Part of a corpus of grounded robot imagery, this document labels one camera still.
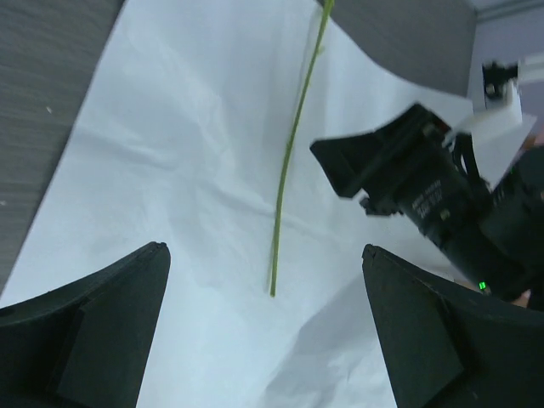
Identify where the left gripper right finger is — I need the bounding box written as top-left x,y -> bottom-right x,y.
362,245 -> 543,407

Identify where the white wrapping paper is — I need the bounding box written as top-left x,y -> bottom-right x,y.
0,0 -> 536,408

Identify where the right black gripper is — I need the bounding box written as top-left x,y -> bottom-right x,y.
310,104 -> 468,217

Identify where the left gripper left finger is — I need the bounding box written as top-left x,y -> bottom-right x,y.
1,242 -> 171,407

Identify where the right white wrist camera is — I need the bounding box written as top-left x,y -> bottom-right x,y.
444,53 -> 543,186

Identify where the pink rose stem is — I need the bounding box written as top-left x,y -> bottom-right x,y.
267,0 -> 337,298

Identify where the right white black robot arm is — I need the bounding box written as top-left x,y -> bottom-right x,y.
310,104 -> 543,301

